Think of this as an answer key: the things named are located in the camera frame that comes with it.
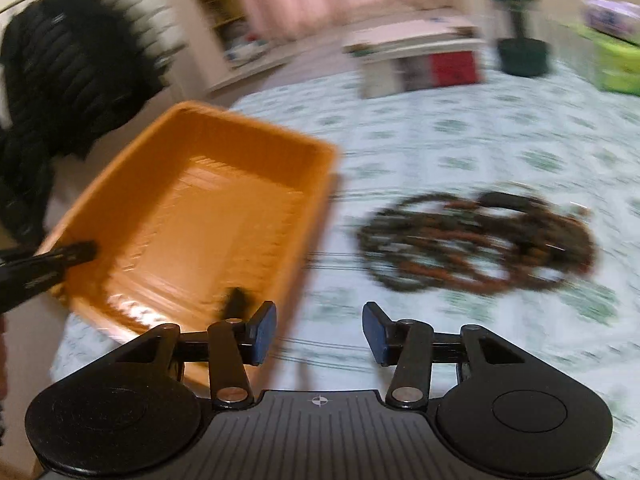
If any brown bead necklace pile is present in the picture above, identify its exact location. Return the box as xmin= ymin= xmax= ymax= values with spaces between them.
xmin=357 ymin=193 xmax=598 ymax=295

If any orange plastic tray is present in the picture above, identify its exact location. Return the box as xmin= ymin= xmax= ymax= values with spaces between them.
xmin=43 ymin=101 xmax=340 ymax=379

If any black padded jacket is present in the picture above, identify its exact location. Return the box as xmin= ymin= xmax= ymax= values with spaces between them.
xmin=1 ymin=0 xmax=186 ymax=248

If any green patterned bed sheet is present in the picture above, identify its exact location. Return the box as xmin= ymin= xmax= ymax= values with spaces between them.
xmin=26 ymin=68 xmax=639 ymax=479

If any white box with red side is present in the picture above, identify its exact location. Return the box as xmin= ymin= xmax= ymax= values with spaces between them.
xmin=343 ymin=16 xmax=484 ymax=99

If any yellow bookshelf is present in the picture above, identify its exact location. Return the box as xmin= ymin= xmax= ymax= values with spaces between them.
xmin=179 ymin=0 xmax=281 ymax=68

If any green plastic box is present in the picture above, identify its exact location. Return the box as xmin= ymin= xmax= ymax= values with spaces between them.
xmin=565 ymin=24 xmax=639 ymax=96

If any purple patterned pouch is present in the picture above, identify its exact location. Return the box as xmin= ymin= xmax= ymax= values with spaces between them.
xmin=582 ymin=0 xmax=640 ymax=44

